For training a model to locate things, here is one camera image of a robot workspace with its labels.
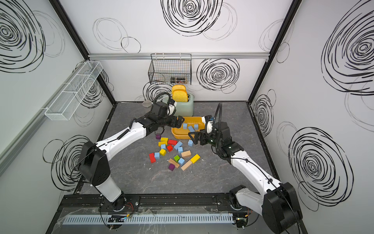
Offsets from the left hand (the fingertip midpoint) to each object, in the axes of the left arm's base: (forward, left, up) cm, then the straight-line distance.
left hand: (178, 117), depth 85 cm
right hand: (-11, -10, 0) cm, 15 cm away
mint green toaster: (+15, -4, -9) cm, 18 cm away
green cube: (-17, 0, -18) cm, 25 cm away
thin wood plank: (-20, +2, -19) cm, 28 cm away
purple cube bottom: (-22, +3, -20) cm, 30 cm away
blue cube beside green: (-19, -3, -18) cm, 27 cm away
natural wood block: (-14, -5, -18) cm, 24 cm away
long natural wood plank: (-22, -4, -19) cm, 30 cm away
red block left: (-16, +16, -21) cm, 31 cm away
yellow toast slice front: (+19, -1, -4) cm, 19 cm away
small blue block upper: (-10, +9, -17) cm, 22 cm away
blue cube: (-7, -8, -17) cm, 20 cm away
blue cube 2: (-12, -2, -18) cm, 22 cm away
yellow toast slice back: (+22, +1, +1) cm, 22 cm away
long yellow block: (-17, -11, -20) cm, 28 cm away
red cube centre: (-11, +5, -17) cm, 21 cm away
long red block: (-5, +4, -20) cm, 21 cm away
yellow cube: (-14, +9, -18) cm, 24 cm away
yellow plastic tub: (+9, -8, -19) cm, 23 cm away
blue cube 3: (-16, +13, -18) cm, 27 cm away
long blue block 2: (-8, 0, -19) cm, 20 cm away
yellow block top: (-4, +10, -18) cm, 21 cm away
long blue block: (+4, -8, -19) cm, 21 cm away
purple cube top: (-1, +14, -20) cm, 25 cm away
